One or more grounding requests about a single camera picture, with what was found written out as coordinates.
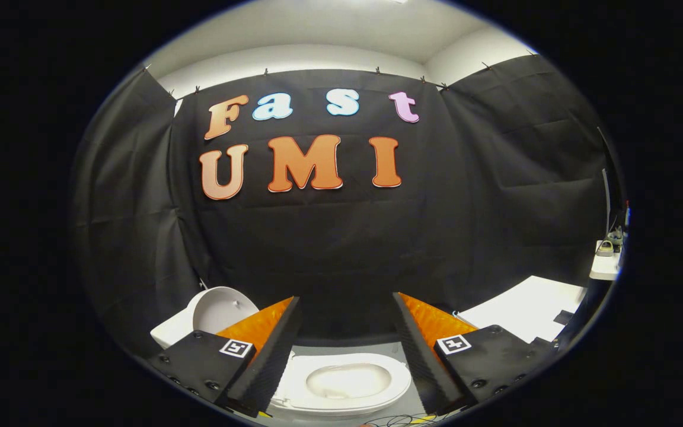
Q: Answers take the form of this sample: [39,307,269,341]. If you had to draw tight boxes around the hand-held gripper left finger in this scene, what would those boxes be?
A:
[147,297,304,418]

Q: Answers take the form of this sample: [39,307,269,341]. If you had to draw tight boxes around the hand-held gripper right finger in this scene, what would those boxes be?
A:
[392,292,558,416]

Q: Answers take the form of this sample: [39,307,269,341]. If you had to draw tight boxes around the white toilet lid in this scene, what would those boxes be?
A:
[186,286,259,334]

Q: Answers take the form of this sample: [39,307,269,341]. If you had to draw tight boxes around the white toilet bowl with seat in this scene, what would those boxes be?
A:
[269,353,412,417]

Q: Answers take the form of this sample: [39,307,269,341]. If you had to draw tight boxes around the white toilet tank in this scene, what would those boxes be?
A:
[151,314,200,349]

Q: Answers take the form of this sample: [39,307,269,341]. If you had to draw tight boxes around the white drawer cabinet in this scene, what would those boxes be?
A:
[457,276,585,343]

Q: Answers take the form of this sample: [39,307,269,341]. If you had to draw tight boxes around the black backdrop cloth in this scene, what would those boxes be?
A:
[72,55,624,356]

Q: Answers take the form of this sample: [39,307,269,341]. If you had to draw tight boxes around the white side shelf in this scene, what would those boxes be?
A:
[589,240,623,281]

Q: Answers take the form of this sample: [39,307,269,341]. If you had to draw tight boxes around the tangled black cables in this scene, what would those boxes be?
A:
[365,413,437,427]

